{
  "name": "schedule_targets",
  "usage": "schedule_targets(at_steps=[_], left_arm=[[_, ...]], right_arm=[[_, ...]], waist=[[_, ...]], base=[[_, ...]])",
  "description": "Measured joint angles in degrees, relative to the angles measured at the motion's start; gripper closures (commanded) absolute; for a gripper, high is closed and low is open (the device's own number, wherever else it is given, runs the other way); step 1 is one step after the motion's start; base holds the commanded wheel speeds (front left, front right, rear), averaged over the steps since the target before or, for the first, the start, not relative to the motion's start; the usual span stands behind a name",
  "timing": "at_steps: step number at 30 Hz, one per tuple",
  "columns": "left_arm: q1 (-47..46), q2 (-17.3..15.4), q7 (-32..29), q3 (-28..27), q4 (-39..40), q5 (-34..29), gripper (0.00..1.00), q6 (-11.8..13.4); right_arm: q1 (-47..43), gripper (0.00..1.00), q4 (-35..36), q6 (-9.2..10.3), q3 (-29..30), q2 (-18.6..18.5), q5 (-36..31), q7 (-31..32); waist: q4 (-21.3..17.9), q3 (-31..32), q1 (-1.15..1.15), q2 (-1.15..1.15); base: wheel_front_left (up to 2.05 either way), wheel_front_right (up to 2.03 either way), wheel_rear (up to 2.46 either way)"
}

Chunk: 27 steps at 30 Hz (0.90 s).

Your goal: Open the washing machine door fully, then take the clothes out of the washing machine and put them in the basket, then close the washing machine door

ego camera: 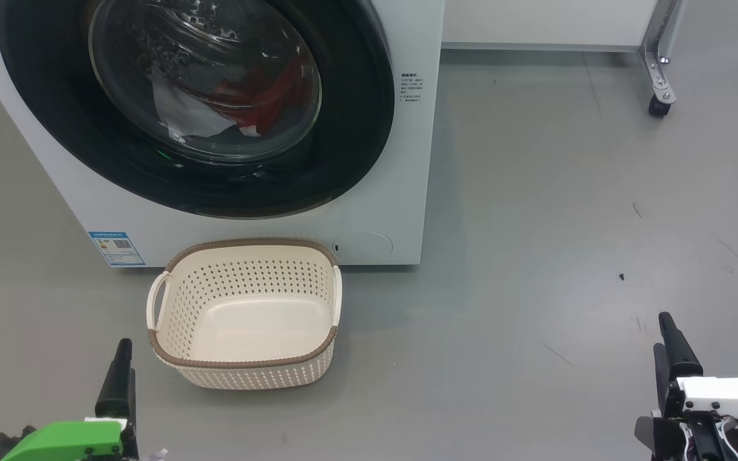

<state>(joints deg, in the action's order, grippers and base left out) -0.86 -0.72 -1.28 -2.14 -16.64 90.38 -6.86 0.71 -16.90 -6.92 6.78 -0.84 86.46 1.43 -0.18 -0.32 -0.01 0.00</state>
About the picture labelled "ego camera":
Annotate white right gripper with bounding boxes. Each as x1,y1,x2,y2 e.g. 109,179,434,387
653,312,738,461

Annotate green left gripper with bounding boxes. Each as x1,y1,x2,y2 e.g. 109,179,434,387
0,338,140,461

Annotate round black glass washer door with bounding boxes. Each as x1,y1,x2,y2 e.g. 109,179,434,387
0,0,397,220

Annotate red garment curved white stripes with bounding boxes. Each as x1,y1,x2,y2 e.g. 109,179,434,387
206,80,261,109

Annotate red garment white cuff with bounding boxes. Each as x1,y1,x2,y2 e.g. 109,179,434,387
241,56,320,138

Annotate cream perforated laundry basket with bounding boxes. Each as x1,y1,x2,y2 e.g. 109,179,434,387
146,238,343,391

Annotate white front-load washing machine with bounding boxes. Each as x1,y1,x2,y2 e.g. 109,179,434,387
0,0,445,268

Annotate shiny steel washer drum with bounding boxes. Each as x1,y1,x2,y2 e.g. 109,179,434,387
90,0,318,161

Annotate blue energy label sticker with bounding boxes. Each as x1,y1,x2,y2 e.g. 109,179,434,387
88,230,146,267

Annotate round drain filter cover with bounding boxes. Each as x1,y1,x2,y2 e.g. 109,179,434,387
332,231,393,262

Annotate grey metal table leg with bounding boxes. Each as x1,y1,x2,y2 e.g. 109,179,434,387
638,0,687,104

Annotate white table board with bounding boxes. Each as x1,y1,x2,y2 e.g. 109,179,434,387
441,0,659,52

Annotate grey text notice sticker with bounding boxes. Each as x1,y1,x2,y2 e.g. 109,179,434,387
400,72,423,104

